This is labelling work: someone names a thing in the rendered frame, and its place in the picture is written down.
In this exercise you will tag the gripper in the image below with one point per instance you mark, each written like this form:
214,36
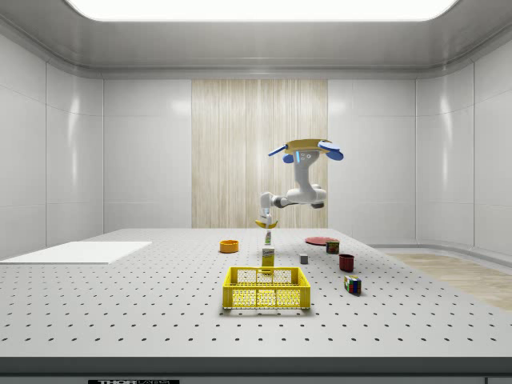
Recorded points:
267,218

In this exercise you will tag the banana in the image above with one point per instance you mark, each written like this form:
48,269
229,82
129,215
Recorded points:
259,224

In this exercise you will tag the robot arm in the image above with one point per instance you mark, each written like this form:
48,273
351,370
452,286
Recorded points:
302,176

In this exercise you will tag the small white bottle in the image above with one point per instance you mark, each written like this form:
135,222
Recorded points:
267,238

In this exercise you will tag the white and yellow carton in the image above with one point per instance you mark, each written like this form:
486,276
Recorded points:
268,256

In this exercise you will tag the yellow bowl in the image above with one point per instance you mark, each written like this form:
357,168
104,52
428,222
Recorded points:
229,246

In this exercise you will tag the red plate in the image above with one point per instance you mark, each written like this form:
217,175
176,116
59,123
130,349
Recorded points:
316,240

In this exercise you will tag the grey cube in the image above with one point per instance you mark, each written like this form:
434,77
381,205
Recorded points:
304,259

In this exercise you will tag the flat-sided can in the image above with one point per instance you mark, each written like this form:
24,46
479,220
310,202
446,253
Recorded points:
332,247

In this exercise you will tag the yellow basket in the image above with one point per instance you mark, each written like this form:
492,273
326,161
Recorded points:
266,298

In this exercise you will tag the red mug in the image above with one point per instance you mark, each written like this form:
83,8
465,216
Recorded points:
346,262

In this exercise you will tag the puzzle cube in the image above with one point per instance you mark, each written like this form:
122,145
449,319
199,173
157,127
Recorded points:
352,285

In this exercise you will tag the white board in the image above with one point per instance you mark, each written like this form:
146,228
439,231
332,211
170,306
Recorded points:
76,252

